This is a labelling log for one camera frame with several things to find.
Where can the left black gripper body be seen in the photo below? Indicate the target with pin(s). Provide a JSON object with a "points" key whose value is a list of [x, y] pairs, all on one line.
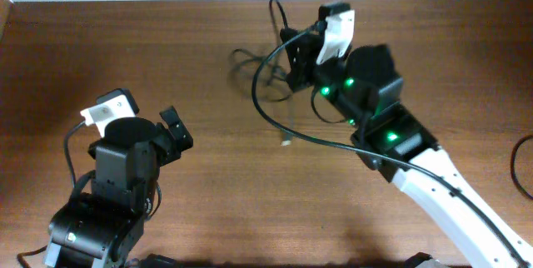
{"points": [[168, 151]]}

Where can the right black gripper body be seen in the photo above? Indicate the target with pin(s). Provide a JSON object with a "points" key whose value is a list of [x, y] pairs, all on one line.
{"points": [[309, 73]]}

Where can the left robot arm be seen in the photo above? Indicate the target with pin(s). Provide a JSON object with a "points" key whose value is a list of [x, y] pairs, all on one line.
{"points": [[105, 214]]}

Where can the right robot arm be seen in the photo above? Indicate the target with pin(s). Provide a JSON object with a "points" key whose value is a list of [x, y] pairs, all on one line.
{"points": [[364, 86]]}

